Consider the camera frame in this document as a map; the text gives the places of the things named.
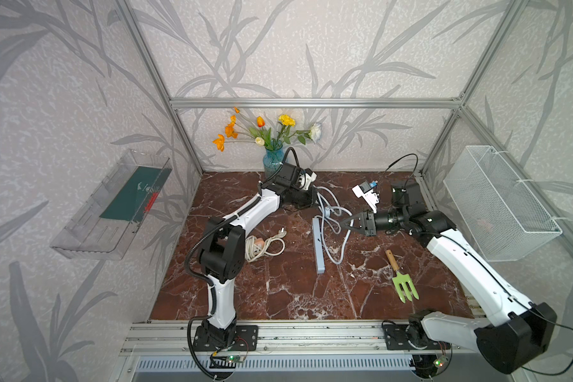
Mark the grey power strip with cord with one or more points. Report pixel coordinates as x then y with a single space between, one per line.
328 205

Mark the clear plastic wall tray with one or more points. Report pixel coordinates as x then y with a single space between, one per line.
106 225

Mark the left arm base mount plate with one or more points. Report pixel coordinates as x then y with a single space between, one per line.
235 338

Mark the blue glass vase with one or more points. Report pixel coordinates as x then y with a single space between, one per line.
272 161

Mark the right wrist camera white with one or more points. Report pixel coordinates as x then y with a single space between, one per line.
368 191

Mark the aluminium front rail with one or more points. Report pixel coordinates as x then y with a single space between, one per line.
276 337

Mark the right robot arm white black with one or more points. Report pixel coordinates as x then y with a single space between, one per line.
514 331

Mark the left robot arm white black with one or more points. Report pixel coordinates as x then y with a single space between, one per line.
219 256

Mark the pink power strip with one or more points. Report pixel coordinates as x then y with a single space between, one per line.
258 244

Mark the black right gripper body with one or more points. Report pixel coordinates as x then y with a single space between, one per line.
370 224

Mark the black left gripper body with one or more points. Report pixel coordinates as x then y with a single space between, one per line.
304 200

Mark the white wire mesh basket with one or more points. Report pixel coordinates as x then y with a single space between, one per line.
505 218

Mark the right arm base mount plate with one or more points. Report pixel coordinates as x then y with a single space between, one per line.
399 336

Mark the green garden hand fork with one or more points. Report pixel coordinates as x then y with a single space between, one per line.
403 284

